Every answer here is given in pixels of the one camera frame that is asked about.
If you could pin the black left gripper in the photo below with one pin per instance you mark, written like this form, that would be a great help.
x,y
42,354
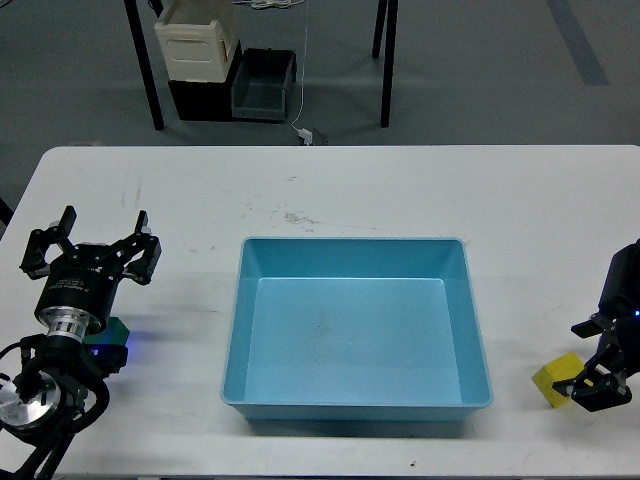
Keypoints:
x,y
85,279

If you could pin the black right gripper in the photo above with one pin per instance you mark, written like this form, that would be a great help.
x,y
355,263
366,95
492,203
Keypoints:
x,y
603,385

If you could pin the yellow wooden block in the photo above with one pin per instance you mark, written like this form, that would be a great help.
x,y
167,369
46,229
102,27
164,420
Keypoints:
x,y
565,367

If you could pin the green wooden block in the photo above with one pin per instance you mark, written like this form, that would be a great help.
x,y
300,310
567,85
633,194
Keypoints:
x,y
110,342

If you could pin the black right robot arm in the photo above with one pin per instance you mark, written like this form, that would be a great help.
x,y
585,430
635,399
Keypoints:
x,y
620,294

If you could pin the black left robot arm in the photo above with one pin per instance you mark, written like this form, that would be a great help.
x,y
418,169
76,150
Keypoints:
x,y
61,388

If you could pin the black box under crate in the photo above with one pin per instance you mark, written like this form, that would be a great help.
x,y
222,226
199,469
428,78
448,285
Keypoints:
x,y
206,101

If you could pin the light blue plastic box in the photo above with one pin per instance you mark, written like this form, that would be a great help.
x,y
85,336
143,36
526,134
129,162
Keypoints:
x,y
356,329

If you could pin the black left table leg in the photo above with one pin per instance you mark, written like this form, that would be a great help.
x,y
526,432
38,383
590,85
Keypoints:
x,y
139,42

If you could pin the black table leg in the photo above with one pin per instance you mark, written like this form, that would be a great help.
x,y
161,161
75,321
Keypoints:
x,y
384,40
139,42

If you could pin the grey plastic bin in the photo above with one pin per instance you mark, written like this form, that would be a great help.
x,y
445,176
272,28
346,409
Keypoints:
x,y
262,84

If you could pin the white power adapter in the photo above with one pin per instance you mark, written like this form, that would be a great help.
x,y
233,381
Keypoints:
x,y
305,137

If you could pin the cream plastic crate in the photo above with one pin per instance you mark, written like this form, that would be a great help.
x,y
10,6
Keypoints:
x,y
198,40

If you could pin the black right table leg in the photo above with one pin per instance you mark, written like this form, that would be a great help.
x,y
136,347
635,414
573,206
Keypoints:
x,y
384,40

